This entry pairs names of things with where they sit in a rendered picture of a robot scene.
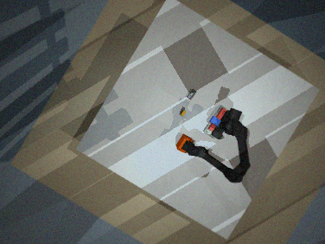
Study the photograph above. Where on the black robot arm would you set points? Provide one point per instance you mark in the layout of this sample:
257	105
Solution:
235	128

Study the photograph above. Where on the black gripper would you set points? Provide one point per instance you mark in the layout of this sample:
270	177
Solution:
217	132

